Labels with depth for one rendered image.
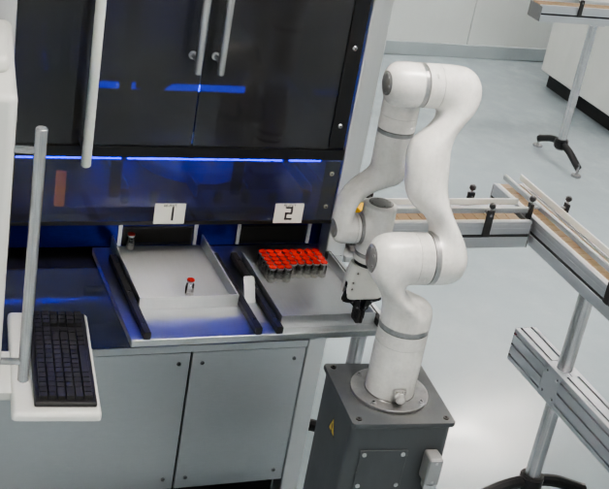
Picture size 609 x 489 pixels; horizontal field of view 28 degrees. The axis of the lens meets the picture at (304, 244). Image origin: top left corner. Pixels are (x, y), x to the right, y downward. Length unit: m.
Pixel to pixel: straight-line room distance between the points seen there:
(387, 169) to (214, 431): 1.14
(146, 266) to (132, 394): 0.44
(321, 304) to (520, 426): 1.56
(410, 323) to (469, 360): 2.15
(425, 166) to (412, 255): 0.20
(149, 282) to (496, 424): 1.80
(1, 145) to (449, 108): 0.97
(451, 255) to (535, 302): 2.80
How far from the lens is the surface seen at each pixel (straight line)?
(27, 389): 2.87
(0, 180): 2.51
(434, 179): 2.71
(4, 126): 2.46
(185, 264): 3.31
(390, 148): 2.89
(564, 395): 3.85
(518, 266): 5.82
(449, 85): 2.70
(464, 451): 4.38
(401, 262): 2.69
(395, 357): 2.83
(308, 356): 3.64
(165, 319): 3.04
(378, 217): 2.96
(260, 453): 3.80
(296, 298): 3.22
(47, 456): 3.60
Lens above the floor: 2.40
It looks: 26 degrees down
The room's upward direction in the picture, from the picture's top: 10 degrees clockwise
